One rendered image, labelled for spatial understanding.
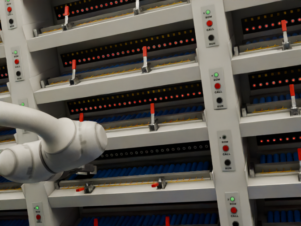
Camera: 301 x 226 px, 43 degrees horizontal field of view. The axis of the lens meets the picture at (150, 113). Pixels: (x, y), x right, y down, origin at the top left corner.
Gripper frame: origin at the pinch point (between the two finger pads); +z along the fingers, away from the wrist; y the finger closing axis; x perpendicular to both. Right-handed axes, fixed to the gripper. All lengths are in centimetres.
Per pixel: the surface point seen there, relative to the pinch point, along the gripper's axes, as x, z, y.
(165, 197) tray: 11.1, -0.8, -29.1
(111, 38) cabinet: -50, 4, -9
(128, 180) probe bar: 4.6, 2.0, -15.2
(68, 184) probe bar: 4.4, 1.9, 8.6
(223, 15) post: -41, -15, -55
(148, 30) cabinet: -50, 4, -25
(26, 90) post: -28.8, -11.5, 17.3
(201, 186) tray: 8.3, -1.2, -41.0
